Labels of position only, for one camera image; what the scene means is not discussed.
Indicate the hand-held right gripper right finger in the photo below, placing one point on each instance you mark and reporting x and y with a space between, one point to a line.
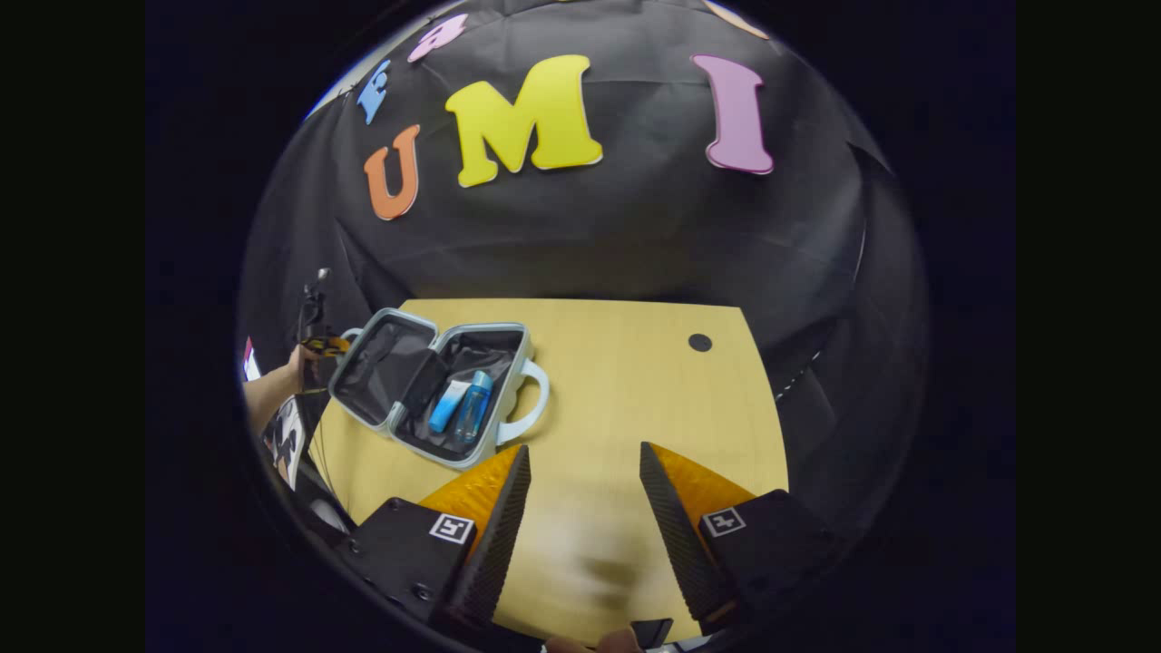
676 535

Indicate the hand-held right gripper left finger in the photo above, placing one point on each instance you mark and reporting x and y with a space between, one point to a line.
494 544

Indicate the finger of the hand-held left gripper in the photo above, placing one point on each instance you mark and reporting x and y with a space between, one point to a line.
326 345

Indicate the light blue suitcase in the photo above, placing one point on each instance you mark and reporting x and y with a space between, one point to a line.
390 363

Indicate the white and blue tube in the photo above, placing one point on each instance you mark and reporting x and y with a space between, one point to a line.
449 406

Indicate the blue bottle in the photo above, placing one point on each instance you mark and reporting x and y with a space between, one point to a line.
473 408

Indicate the black and white printed clothing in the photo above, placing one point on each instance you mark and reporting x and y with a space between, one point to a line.
288 444

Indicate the black backdrop cloth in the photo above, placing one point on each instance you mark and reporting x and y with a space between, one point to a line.
635 236

